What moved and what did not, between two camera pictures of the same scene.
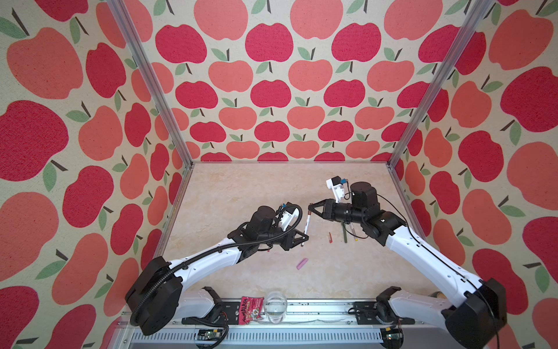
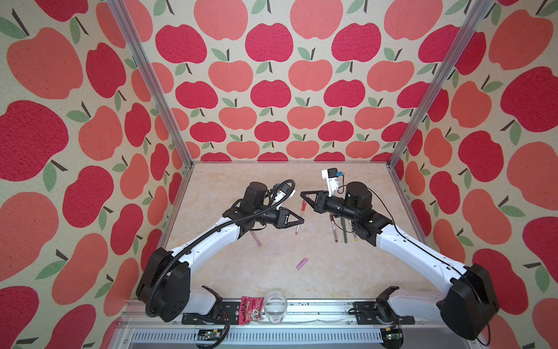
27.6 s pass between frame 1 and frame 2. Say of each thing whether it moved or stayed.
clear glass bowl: stayed
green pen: stayed
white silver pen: moved
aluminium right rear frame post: stayed
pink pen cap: stayed
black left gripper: moved
